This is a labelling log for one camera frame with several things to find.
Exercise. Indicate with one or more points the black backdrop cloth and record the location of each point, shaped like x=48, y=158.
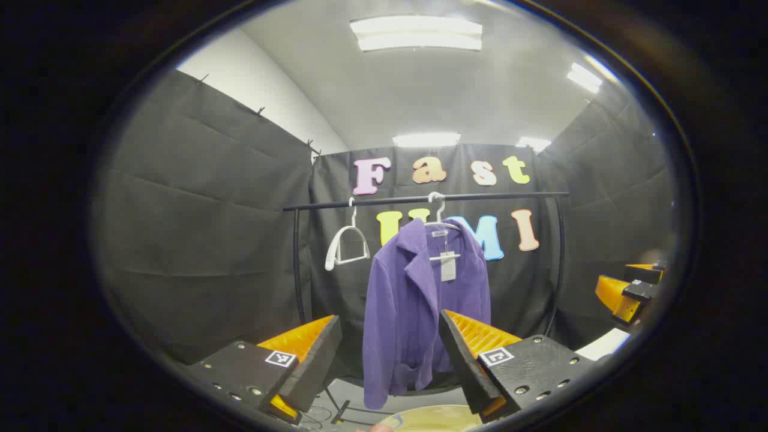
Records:
x=210, y=240

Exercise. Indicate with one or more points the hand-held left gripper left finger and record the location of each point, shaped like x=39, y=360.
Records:
x=318, y=360

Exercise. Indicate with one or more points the large ceiling light panel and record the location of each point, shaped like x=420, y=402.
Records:
x=414, y=33

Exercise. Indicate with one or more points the beige laundry hamper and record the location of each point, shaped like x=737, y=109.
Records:
x=432, y=420

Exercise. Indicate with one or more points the purple ribbed jacket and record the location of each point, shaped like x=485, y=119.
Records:
x=402, y=300

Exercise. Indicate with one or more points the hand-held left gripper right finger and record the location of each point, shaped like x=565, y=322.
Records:
x=459, y=360

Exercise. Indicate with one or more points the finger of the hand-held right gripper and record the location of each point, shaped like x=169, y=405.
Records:
x=645, y=274
x=642, y=291

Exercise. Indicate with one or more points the white plastic hanger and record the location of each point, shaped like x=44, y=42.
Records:
x=328, y=261
x=447, y=257

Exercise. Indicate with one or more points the black metal clothes rack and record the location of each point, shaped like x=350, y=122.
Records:
x=372, y=201

